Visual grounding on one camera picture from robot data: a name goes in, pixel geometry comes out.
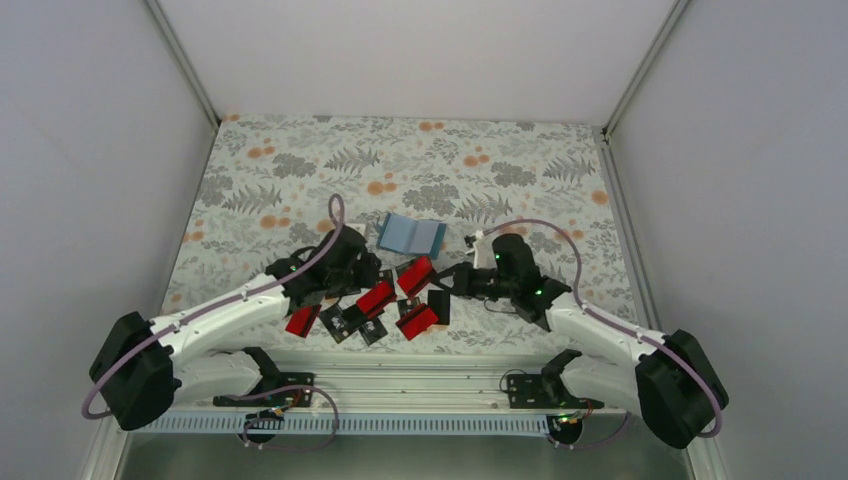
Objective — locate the teal leather card holder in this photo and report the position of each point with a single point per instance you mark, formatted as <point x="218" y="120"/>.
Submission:
<point x="404" y="235"/>

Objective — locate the aluminium rail base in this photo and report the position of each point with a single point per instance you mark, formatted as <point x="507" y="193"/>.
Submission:
<point x="348" y="382"/>

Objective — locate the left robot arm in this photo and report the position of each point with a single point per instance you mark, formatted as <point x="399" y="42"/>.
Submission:
<point x="231" y="321"/>

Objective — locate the small black card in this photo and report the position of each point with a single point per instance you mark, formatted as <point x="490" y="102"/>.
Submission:
<point x="387" y="275"/>
<point x="372" y="331"/>
<point x="406" y="305"/>

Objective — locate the small black card top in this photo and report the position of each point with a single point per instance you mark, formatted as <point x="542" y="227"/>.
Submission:
<point x="387" y="275"/>

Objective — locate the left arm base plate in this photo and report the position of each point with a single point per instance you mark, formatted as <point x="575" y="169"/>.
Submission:
<point x="265" y="391"/>

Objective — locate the red black card centre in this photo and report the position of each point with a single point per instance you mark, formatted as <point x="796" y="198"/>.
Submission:
<point x="373" y="302"/>

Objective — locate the small black card middle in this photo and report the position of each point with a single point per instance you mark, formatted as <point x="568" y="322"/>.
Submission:
<point x="406" y="305"/>

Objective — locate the perforated cable duct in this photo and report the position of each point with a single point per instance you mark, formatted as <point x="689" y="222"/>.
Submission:
<point x="356" y="424"/>

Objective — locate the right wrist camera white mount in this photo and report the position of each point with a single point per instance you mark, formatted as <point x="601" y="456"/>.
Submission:
<point x="473" y="243"/>

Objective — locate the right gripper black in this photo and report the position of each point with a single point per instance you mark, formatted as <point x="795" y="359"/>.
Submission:
<point x="463" y="281"/>

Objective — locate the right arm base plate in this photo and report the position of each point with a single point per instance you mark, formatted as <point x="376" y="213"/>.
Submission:
<point x="544" y="390"/>

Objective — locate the black card lower left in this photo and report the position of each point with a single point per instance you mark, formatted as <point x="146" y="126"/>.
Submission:
<point x="342" y="323"/>

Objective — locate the floral table mat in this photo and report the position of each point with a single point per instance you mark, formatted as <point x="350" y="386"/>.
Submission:
<point x="265" y="190"/>

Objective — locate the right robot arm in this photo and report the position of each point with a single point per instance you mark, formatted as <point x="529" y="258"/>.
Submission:
<point x="666" y="379"/>

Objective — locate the black card far right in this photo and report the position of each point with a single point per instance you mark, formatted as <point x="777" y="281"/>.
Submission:
<point x="439" y="301"/>

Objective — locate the red card under pile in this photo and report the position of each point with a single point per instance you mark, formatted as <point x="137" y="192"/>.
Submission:
<point x="416" y="321"/>

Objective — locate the small black card bottom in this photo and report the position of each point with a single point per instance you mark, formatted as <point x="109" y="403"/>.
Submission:
<point x="372" y="331"/>

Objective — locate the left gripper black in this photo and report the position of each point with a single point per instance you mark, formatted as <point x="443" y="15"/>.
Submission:
<point x="366" y="277"/>

